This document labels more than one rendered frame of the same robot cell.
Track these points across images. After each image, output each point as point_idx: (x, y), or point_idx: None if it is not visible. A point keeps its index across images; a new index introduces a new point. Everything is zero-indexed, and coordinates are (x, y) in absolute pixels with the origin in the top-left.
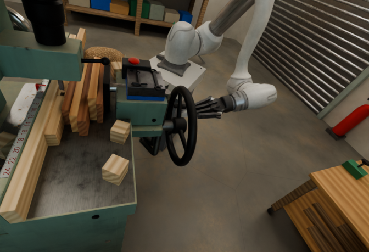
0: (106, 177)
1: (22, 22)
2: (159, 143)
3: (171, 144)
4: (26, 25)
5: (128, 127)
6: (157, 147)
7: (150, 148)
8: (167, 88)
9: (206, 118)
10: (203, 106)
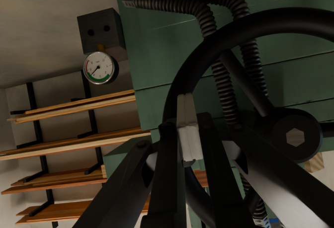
0: None
1: (204, 189)
2: (261, 62)
3: (265, 35)
4: (203, 187)
5: (316, 170)
6: (255, 42)
7: (212, 4)
8: (265, 223)
9: (281, 155)
10: (186, 212)
